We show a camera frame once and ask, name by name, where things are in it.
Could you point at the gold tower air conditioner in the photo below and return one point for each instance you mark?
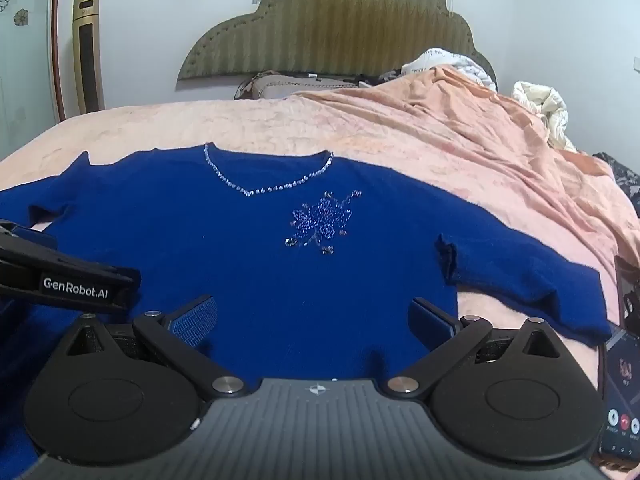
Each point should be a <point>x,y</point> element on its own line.
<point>89,55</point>

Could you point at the smartphone with lit screen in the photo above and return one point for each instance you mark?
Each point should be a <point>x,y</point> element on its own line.
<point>622,385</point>

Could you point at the olive padded headboard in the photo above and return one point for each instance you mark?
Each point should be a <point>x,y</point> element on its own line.
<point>325,25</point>

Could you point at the white crumpled quilt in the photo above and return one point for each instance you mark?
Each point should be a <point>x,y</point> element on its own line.
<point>547,107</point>

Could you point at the black cloth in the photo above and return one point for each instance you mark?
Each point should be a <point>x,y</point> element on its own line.
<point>372,78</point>

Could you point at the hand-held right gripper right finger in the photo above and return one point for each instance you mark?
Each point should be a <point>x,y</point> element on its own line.
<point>431,321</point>

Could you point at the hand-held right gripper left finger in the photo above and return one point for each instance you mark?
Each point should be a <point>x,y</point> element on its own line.
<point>195,322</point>

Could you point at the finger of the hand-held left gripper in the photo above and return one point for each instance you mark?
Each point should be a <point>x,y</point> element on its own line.
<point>60,255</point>

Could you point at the peach bed blanket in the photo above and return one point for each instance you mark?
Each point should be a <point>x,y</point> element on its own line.
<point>400,125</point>

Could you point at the brown patterned pillow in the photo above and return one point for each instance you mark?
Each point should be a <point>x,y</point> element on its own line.
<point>280,85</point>

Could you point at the white printed cloth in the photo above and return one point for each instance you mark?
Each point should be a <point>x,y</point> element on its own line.
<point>450,62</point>

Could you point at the blue beaded sweater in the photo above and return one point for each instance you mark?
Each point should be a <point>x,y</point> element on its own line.
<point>250,260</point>

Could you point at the dark phone stand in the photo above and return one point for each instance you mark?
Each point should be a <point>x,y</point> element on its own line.
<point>629,292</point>

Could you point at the dark patterned cloth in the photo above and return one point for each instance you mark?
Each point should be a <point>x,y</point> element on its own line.
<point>622,172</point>

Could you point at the flower patterned wardrobe door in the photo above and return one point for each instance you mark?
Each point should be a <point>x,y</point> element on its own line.
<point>25,60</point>

